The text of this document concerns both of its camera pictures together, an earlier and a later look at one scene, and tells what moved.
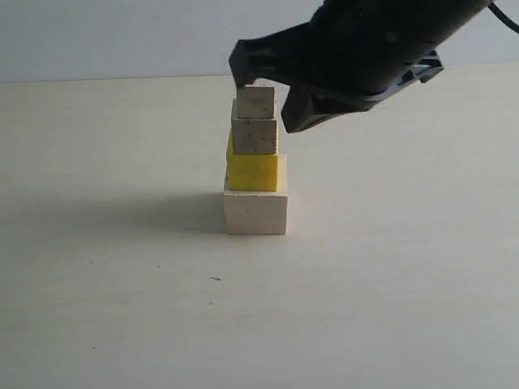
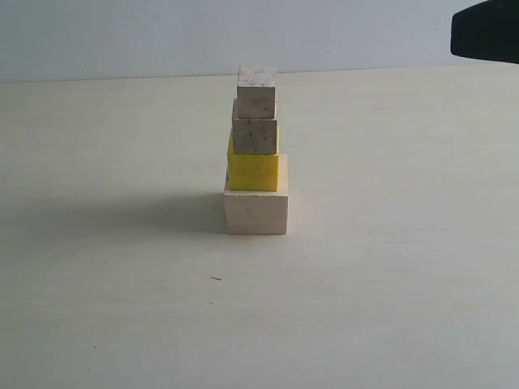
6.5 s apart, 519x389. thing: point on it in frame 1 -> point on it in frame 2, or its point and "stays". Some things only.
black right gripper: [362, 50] -> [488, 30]
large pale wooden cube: [259, 212] stays
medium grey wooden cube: [252, 135] stays
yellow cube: [251, 172] stays
